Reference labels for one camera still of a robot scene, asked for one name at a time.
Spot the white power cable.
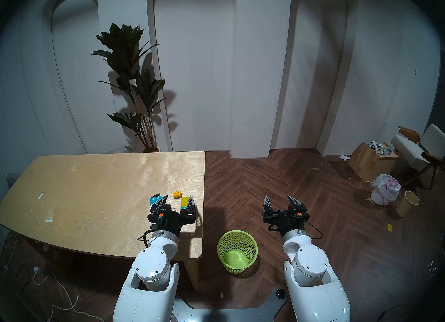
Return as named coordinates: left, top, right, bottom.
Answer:
left=33, top=266, right=105, bottom=322

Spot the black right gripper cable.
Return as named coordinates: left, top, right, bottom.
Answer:
left=302, top=220, right=324, bottom=240

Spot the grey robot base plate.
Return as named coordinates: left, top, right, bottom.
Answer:
left=172, top=288, right=288, bottom=322

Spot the bin with white plastic bag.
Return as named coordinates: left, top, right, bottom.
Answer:
left=370, top=174, right=401, bottom=206

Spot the wooden armchair with white cushions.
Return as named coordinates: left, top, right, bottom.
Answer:
left=391, top=124, right=445, bottom=190

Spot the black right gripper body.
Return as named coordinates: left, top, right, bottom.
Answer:
left=262, top=204, right=310, bottom=235

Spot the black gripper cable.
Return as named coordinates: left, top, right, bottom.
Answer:
left=302, top=220, right=324, bottom=240
left=137, top=220, right=164, bottom=248

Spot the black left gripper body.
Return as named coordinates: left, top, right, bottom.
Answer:
left=147, top=203, right=197, bottom=235

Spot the beige paper bucket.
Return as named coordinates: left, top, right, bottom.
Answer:
left=396, top=190, right=420, bottom=218

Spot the pile of paper scraps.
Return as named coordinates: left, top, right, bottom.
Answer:
left=365, top=141, right=395, bottom=155

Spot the green mesh trash bin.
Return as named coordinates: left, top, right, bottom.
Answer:
left=217, top=230, right=259, bottom=274

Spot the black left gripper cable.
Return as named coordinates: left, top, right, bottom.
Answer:
left=137, top=220, right=164, bottom=248

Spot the light wooden table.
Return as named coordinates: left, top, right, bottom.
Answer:
left=0, top=151, right=205, bottom=292

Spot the tall potted plant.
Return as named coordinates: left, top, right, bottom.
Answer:
left=91, top=23, right=167, bottom=153

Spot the black floor cable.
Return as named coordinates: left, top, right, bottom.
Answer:
left=377, top=304, right=407, bottom=322

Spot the wooden crate box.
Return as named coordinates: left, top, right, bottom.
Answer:
left=348, top=142, right=399, bottom=182

